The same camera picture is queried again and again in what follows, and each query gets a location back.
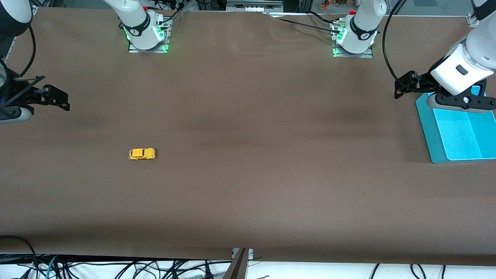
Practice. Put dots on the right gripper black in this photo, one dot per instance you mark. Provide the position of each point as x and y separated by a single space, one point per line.
24 97

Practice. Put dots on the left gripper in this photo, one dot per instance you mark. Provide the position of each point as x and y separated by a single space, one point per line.
424 82

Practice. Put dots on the yellow toy beetle car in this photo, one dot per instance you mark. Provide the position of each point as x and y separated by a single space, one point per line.
141 154

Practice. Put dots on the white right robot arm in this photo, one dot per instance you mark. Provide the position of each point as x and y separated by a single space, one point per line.
139 23

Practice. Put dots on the teal plastic bin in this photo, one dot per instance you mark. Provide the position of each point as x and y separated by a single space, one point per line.
461 135

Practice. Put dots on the orange background object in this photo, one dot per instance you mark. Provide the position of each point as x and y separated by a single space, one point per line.
325 4

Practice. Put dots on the white power strip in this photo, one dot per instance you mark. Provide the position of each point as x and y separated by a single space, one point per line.
254 7

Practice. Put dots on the brown table cover sheet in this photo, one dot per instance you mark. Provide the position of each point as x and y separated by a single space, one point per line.
248 174

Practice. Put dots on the aluminium table leg beam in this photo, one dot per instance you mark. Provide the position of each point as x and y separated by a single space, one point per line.
238 267

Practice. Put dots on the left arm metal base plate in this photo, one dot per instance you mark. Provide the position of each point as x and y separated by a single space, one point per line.
366 55

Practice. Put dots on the silver corner bracket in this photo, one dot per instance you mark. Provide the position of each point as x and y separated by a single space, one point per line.
472 20

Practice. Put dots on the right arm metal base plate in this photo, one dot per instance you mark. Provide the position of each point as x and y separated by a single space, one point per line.
133 50

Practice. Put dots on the silver table edge bracket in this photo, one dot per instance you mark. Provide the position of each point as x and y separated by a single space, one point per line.
251 252

